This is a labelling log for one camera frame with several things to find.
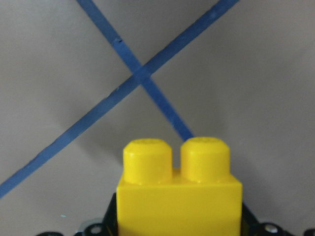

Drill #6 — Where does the yellow toy block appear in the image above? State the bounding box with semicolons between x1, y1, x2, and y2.
117;137;243;236

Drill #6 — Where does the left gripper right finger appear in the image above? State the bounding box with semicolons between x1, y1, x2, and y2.
240;203;258;236

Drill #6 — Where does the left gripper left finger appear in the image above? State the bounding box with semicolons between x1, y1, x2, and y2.
102;193;118;236

